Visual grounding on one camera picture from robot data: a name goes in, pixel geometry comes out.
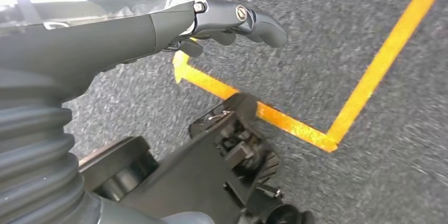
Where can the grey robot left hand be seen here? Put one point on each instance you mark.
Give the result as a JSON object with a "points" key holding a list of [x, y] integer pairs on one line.
{"points": [[87, 40]]}

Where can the grey robot body shell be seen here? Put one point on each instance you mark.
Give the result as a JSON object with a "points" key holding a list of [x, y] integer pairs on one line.
{"points": [[189, 219]]}

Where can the yellow floor tape square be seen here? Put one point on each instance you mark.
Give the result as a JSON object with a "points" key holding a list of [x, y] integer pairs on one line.
{"points": [[297, 129]]}

